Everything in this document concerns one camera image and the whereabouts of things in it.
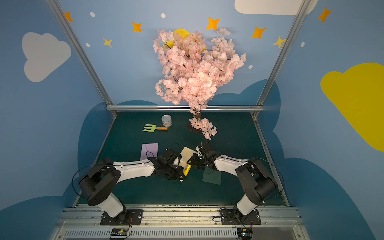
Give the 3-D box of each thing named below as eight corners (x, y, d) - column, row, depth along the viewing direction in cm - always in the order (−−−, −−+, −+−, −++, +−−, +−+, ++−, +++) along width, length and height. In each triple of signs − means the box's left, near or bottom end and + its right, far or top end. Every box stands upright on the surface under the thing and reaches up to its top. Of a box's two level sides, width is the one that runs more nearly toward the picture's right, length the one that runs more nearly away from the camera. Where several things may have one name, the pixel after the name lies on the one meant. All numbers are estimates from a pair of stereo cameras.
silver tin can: (161, 127, 116) (160, 121, 110) (163, 120, 120) (161, 114, 115) (171, 127, 116) (170, 121, 110) (172, 120, 120) (171, 114, 115)
